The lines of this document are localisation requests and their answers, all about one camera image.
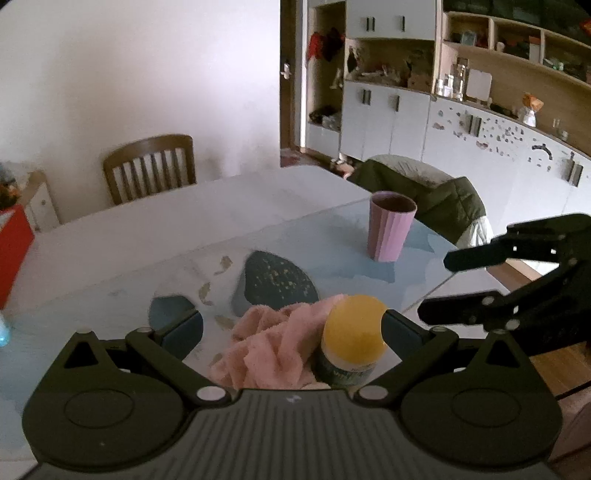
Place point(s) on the small white side cabinet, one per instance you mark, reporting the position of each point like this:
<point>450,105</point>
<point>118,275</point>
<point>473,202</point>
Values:
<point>41,201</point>

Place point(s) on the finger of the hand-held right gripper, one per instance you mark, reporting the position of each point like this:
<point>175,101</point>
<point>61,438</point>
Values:
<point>471,257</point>
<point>457,310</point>

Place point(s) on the orange-top white bottle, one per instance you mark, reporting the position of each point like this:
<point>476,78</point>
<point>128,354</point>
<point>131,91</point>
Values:
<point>530,110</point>

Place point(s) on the white picture frame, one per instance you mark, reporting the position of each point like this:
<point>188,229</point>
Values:
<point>479,84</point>

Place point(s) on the glass jar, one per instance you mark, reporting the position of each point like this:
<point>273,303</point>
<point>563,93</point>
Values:
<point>458,78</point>

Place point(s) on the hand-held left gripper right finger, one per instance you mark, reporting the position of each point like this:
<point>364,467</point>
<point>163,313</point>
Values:
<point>400,330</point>

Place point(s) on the red box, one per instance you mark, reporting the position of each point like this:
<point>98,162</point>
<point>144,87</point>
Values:
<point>13,251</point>

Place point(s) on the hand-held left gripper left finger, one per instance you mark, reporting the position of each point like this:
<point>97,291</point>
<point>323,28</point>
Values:
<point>184,333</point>

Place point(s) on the pink towel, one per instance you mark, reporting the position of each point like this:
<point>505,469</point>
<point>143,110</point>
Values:
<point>272,341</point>

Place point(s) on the red hanging cloth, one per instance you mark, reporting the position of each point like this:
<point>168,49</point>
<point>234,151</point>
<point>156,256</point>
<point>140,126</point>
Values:
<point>316,45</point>

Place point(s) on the tall white cabinet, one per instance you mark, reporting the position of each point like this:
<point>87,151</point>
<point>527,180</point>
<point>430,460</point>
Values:
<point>390,78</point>

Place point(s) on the yellow-lid bottle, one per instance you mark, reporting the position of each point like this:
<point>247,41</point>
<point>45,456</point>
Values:
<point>353,339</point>

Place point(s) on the long white sideboard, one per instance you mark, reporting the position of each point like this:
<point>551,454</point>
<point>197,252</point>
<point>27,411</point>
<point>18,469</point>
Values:
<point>512,147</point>

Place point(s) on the wooden wall shelf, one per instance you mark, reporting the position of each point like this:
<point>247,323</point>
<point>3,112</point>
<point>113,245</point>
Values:
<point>512,46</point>

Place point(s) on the printed blue table mat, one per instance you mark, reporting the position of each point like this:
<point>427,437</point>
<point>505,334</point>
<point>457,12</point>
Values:
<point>286,272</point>

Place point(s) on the brown wooden chair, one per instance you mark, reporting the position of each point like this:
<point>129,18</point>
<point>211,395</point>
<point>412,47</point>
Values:
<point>148,167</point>

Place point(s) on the pink ribbed cup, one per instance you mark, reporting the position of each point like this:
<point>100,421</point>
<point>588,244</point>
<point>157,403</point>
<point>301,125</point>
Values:
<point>390,227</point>

